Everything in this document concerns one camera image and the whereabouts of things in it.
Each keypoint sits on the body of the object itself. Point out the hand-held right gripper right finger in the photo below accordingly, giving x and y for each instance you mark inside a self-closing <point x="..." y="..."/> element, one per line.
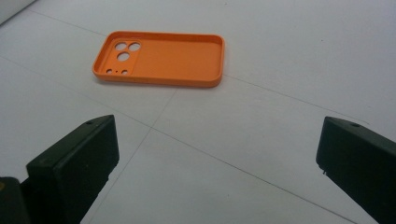
<point x="358" y="155"/>

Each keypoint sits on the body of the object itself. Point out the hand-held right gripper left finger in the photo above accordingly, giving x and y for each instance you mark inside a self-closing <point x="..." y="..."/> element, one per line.
<point x="77" y="161"/>

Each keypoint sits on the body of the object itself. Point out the orange phone case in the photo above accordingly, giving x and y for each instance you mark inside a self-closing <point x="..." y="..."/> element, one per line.
<point x="174" y="63"/>

